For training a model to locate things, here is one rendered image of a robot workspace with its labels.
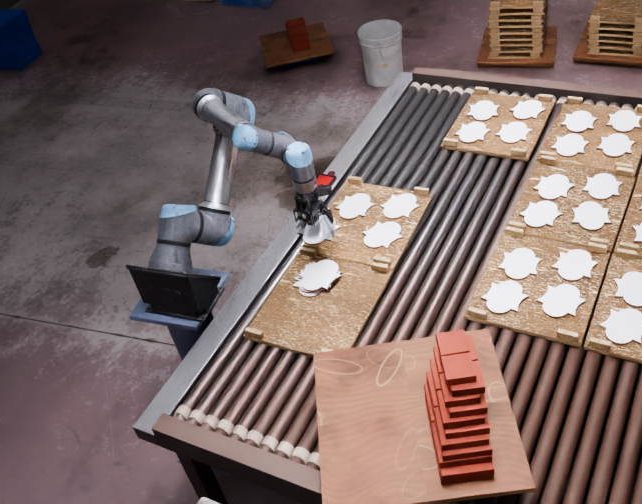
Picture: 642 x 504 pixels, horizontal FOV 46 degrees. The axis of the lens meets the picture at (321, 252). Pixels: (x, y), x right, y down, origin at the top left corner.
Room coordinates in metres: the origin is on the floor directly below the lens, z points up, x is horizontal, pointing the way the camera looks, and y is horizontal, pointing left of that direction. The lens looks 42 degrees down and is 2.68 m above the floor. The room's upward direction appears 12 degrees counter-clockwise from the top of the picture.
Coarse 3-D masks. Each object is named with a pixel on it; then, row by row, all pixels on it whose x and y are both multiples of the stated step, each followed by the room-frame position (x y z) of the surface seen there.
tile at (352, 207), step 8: (344, 200) 2.20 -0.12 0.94; (352, 200) 2.19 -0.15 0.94; (360, 200) 2.19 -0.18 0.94; (368, 200) 2.18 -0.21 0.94; (336, 208) 2.17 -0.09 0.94; (344, 208) 2.16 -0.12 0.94; (352, 208) 2.15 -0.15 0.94; (360, 208) 2.14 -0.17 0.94; (368, 208) 2.13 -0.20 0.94; (344, 216) 2.11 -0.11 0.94; (352, 216) 2.10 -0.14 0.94
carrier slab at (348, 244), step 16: (352, 192) 2.25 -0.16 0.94; (368, 192) 2.23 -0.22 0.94; (384, 192) 2.21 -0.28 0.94; (400, 192) 2.19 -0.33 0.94; (336, 224) 2.09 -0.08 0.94; (352, 224) 2.07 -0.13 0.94; (368, 224) 2.05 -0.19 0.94; (400, 224) 2.02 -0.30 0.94; (416, 224) 2.00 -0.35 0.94; (336, 240) 2.00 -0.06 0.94; (352, 240) 1.98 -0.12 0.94; (400, 240) 1.93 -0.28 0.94; (336, 256) 1.92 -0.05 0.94; (352, 256) 1.90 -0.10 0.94; (368, 256) 1.89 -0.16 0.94; (384, 256) 1.87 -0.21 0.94; (400, 256) 1.86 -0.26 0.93
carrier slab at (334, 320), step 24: (360, 264) 1.86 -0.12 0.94; (288, 288) 1.81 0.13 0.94; (336, 288) 1.77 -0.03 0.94; (360, 288) 1.74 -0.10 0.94; (384, 288) 1.73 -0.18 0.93; (264, 312) 1.73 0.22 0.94; (288, 312) 1.70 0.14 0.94; (312, 312) 1.68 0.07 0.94; (336, 312) 1.66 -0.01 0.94; (360, 312) 1.64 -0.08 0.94; (264, 336) 1.62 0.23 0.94; (288, 336) 1.60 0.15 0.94; (312, 336) 1.58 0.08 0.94; (336, 336) 1.56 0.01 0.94
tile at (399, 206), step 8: (392, 200) 2.15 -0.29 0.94; (400, 200) 2.14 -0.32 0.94; (408, 200) 2.13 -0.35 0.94; (416, 200) 2.12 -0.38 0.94; (384, 208) 2.11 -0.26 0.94; (392, 208) 2.10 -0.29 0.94; (400, 208) 2.09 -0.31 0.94; (408, 208) 2.08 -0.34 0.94; (416, 208) 2.08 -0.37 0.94; (392, 216) 2.06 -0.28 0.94; (400, 216) 2.05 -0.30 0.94; (408, 216) 2.04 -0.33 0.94
